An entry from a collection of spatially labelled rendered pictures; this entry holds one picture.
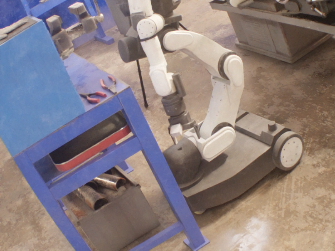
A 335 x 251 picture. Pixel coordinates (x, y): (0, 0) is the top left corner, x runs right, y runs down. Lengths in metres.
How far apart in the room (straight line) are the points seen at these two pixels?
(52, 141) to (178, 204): 0.63
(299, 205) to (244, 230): 0.29
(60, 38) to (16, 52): 0.96
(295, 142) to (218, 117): 0.43
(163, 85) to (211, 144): 0.49
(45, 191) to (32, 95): 0.38
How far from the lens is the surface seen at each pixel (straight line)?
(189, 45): 2.18
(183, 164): 2.31
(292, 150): 2.44
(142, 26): 1.91
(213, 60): 2.29
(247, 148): 2.45
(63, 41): 2.64
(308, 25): 2.99
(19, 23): 1.80
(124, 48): 2.09
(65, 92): 1.74
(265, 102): 3.15
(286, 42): 3.51
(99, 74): 2.08
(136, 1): 1.92
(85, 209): 2.43
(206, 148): 2.32
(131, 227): 2.42
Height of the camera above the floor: 1.49
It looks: 25 degrees down
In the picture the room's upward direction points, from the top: 25 degrees counter-clockwise
